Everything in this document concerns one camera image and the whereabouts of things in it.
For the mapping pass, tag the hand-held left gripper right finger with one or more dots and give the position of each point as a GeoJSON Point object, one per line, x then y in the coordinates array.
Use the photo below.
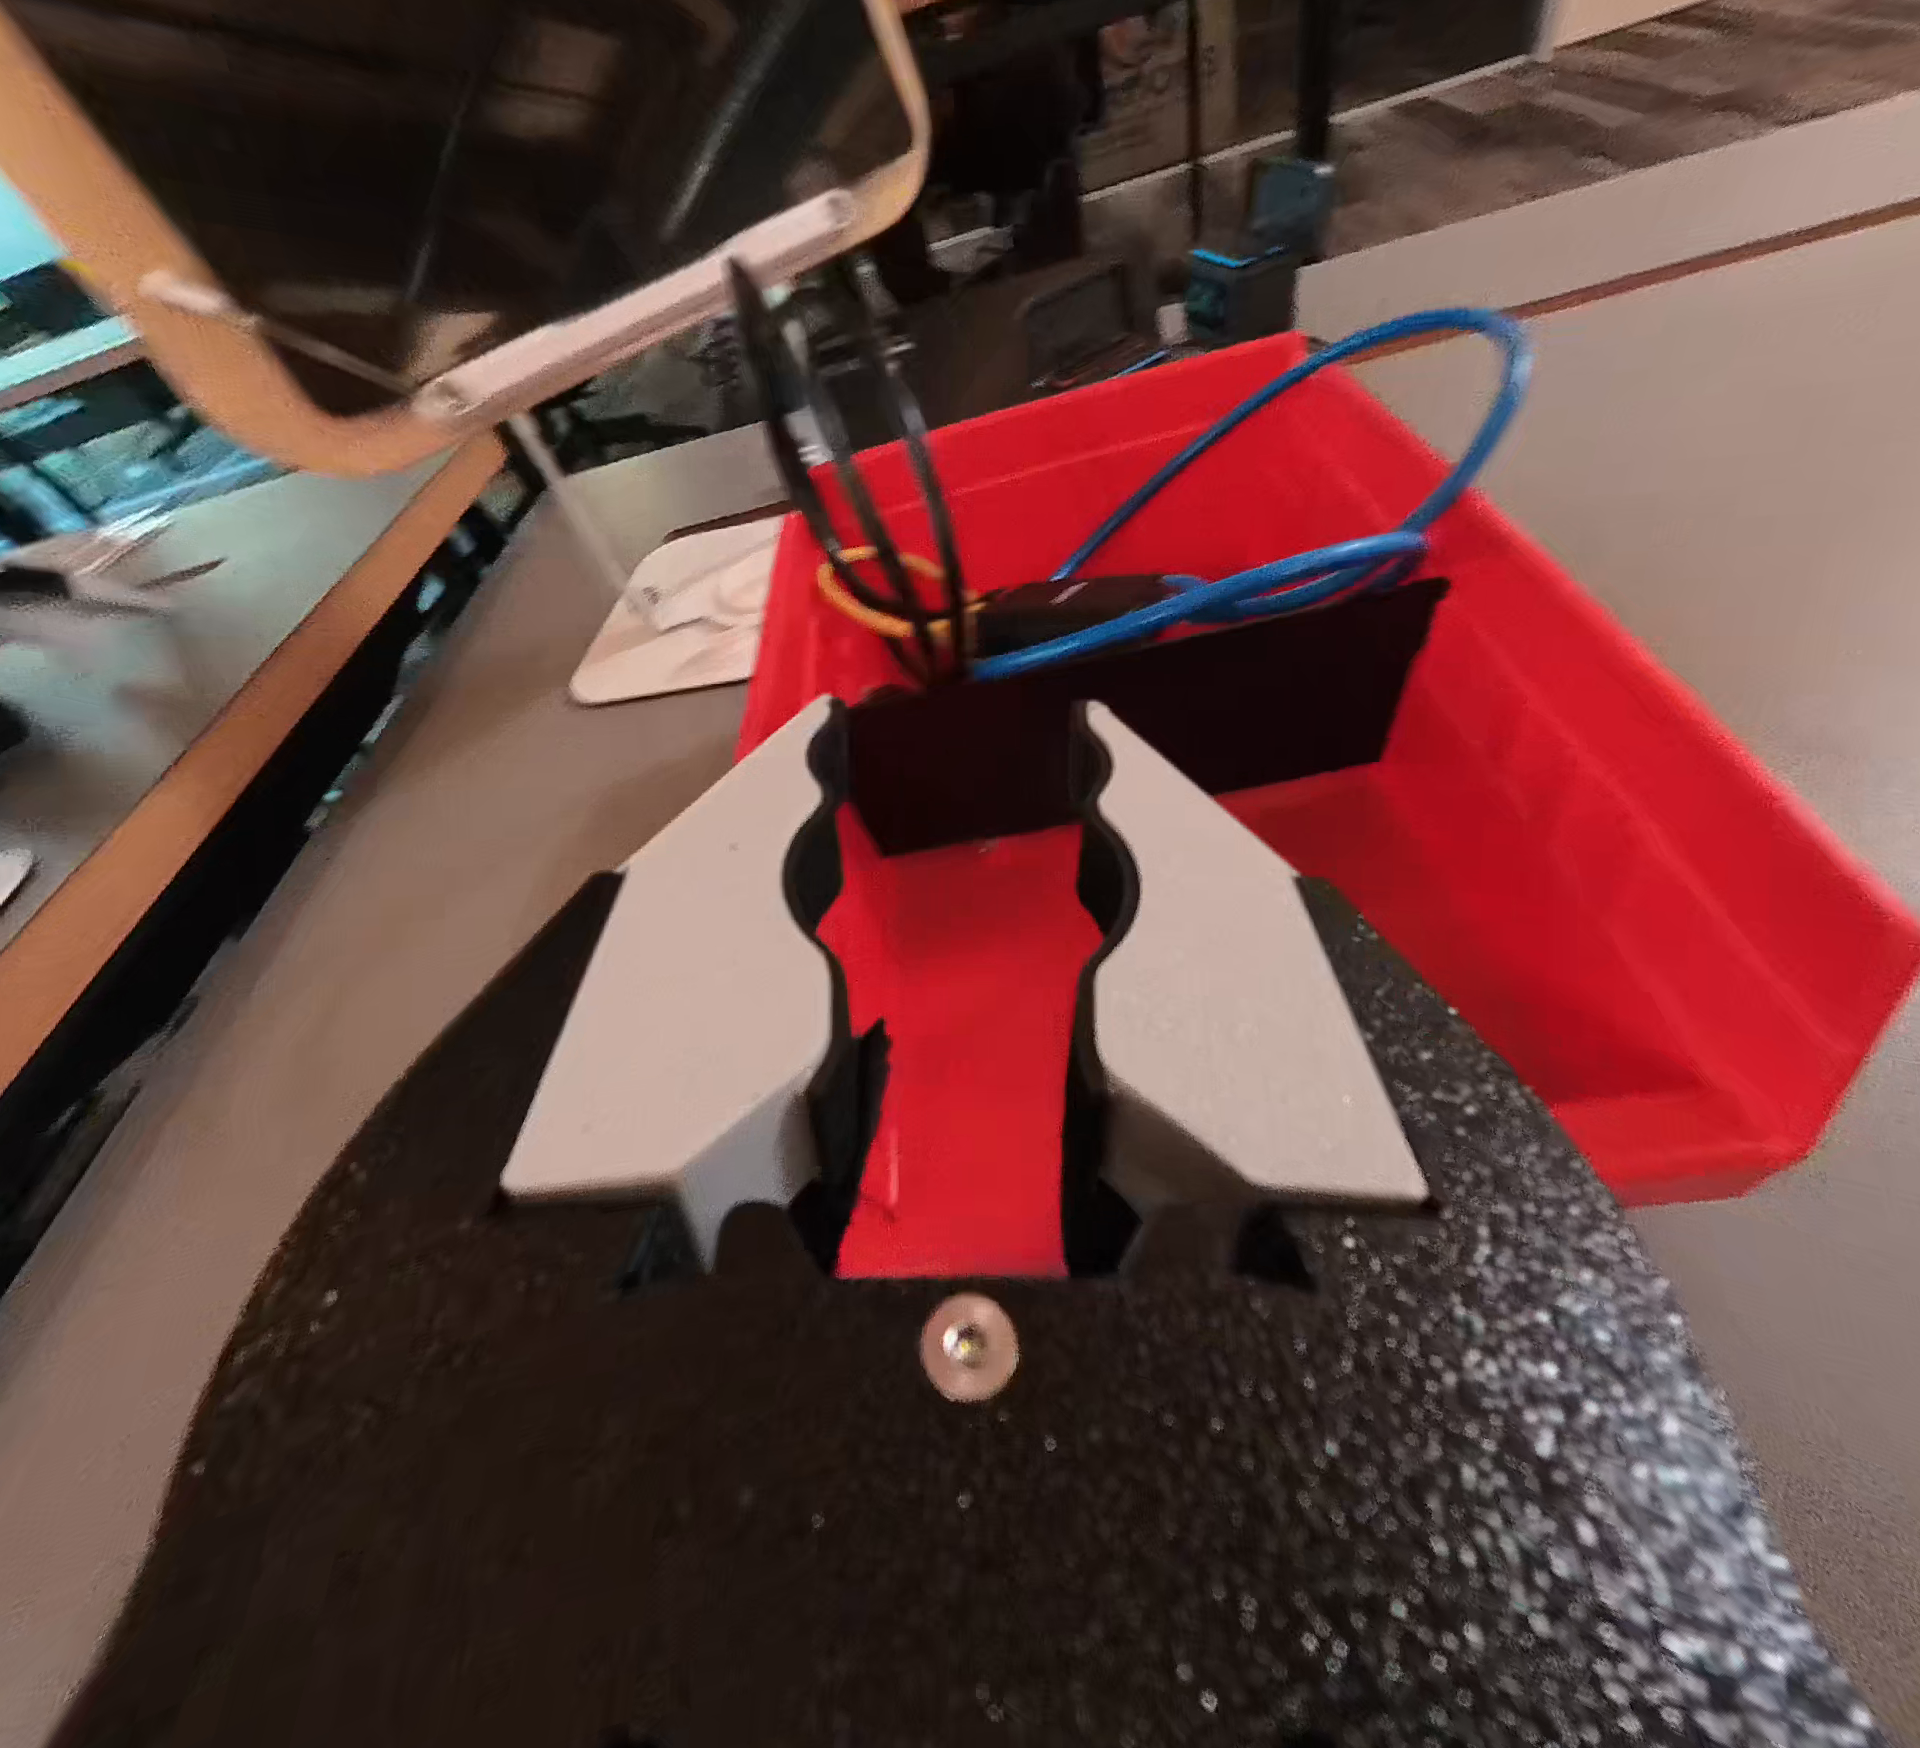
{"type": "Point", "coordinates": [1245, 1027]}

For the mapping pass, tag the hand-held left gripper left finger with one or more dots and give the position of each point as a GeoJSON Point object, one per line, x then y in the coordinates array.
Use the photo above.
{"type": "Point", "coordinates": [675, 1027]}

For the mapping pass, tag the red plastic bin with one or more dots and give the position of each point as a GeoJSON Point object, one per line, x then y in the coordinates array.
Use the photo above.
{"type": "Point", "coordinates": [1577, 879]}

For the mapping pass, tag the black ethernet splitter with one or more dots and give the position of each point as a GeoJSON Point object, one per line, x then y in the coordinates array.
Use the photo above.
{"type": "Point", "coordinates": [1081, 601]}

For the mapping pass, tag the white mirror stand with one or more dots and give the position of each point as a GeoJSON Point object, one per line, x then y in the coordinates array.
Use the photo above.
{"type": "Point", "coordinates": [675, 640]}

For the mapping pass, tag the black power station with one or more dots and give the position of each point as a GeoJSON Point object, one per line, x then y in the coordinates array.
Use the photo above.
{"type": "Point", "coordinates": [1245, 292]}

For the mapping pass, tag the small black device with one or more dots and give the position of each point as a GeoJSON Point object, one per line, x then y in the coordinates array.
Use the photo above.
{"type": "Point", "coordinates": [1289, 205]}

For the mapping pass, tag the cardboard box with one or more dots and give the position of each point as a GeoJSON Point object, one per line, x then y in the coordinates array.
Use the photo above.
{"type": "Point", "coordinates": [1164, 84]}

